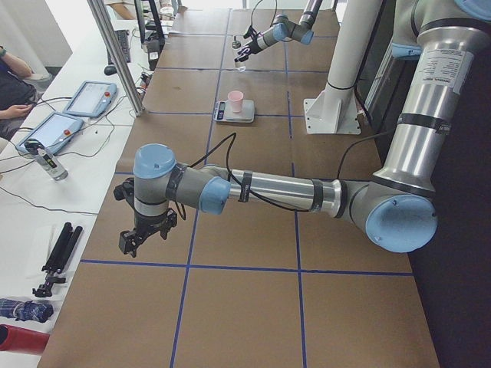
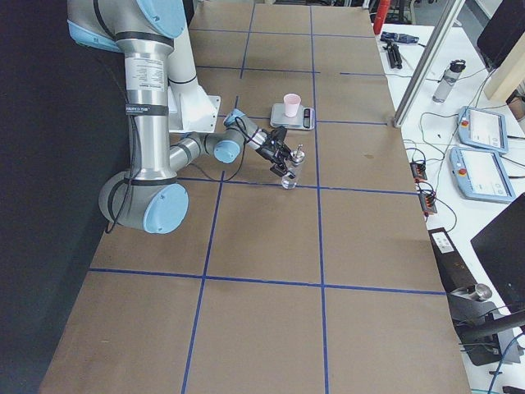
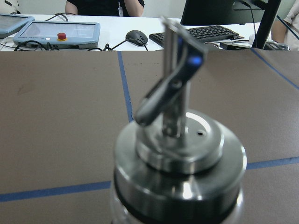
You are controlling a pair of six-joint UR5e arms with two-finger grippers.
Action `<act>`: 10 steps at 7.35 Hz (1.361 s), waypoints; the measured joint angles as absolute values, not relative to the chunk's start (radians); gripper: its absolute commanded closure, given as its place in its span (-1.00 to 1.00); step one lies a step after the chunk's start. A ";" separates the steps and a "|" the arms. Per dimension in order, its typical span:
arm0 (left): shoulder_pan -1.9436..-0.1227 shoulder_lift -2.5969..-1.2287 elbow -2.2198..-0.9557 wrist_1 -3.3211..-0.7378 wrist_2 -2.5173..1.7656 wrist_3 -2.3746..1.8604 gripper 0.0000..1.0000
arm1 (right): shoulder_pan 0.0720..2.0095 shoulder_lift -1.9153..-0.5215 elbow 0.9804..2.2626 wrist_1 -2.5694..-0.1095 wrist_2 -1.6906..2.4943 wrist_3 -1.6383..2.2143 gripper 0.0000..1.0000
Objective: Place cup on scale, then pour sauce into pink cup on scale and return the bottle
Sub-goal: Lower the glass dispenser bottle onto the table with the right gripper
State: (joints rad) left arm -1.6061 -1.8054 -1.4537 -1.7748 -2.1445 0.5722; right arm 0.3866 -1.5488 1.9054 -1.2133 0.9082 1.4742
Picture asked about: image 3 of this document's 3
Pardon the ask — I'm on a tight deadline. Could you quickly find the black computer mouse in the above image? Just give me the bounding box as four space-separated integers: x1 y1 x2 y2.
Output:
125 30 148 46

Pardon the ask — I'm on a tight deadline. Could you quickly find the black computer keyboard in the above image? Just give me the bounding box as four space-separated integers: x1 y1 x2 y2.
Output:
149 25 239 47

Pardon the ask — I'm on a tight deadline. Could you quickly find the glass sauce bottle metal spout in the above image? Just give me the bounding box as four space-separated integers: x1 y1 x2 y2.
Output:
111 18 247 224

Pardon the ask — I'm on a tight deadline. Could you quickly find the blue teach pendant tablet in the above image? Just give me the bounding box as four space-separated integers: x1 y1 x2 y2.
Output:
0 14 35 39

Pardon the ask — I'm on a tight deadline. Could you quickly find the black monitor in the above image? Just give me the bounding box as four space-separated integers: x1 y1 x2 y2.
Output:
180 0 281 49

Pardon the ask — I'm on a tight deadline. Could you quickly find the person in black shirt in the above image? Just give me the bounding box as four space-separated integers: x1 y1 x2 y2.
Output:
65 0 145 17

